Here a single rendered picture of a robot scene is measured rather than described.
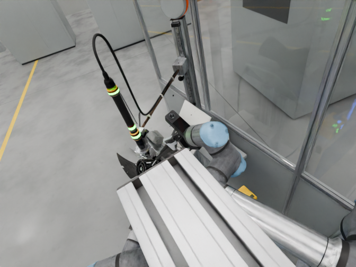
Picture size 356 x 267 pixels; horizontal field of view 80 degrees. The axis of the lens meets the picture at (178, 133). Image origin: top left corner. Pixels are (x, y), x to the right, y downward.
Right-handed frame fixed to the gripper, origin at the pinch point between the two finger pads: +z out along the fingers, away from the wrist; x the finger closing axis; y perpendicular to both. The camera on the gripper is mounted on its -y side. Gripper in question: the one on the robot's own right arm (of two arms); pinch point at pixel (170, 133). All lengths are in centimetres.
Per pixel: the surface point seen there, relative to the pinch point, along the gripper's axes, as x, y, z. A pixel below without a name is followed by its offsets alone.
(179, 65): 43, -21, 33
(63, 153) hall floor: -66, -32, 298
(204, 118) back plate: 30.4, 12.6, 25.7
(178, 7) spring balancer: 56, -46, 19
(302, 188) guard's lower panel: 47, 85, 9
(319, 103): 53, 29, -25
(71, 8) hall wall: 340, -572, 1039
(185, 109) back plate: 31, 3, 42
